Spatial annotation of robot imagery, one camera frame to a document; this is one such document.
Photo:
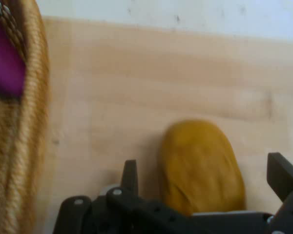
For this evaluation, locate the purple cloth basket lining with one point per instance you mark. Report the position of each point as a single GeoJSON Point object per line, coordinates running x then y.
{"type": "Point", "coordinates": [5, 65]}

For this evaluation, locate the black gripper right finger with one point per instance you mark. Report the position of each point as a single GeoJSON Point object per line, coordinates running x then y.
{"type": "Point", "coordinates": [284, 178]}

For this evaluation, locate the woven wicker basket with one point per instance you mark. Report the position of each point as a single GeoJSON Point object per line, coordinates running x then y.
{"type": "Point", "coordinates": [17, 146]}

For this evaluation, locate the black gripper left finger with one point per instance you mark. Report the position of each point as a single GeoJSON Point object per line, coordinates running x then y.
{"type": "Point", "coordinates": [127, 195]}

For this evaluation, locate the yellow-brown bread loaf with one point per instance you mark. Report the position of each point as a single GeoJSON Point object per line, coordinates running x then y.
{"type": "Point", "coordinates": [200, 168]}

